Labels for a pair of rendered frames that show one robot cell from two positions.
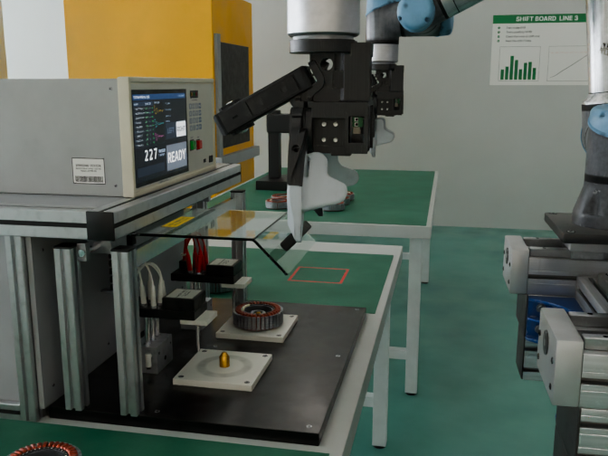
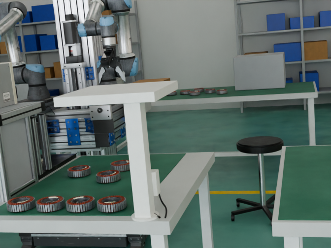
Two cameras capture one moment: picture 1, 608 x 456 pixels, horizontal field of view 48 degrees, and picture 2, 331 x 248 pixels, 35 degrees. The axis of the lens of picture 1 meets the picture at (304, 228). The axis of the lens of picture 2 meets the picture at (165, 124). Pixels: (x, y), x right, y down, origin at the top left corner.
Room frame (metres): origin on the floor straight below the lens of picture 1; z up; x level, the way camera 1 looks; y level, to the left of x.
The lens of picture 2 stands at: (0.31, 2.80, 1.39)
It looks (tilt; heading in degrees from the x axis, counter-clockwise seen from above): 10 degrees down; 273
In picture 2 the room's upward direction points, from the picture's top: 5 degrees counter-clockwise
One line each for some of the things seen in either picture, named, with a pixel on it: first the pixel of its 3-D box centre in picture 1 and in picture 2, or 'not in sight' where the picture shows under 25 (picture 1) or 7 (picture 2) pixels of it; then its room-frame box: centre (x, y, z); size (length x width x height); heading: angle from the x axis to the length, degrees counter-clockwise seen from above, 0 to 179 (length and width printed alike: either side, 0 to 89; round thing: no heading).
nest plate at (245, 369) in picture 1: (224, 368); not in sight; (1.23, 0.15, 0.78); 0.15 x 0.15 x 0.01; 78
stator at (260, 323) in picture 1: (258, 315); not in sight; (1.47, 0.10, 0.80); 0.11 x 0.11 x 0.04
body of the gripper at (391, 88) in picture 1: (384, 90); not in sight; (1.62, -0.19, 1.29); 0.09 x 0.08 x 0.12; 80
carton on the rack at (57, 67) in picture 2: not in sight; (68, 68); (2.53, -6.52, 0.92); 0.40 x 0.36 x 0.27; 76
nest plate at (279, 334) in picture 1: (258, 326); not in sight; (1.47, 0.10, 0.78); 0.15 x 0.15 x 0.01; 78
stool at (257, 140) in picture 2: not in sight; (264, 177); (-0.17, -0.94, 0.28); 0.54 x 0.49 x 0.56; 78
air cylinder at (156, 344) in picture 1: (153, 352); not in sight; (1.26, 0.29, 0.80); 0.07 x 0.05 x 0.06; 168
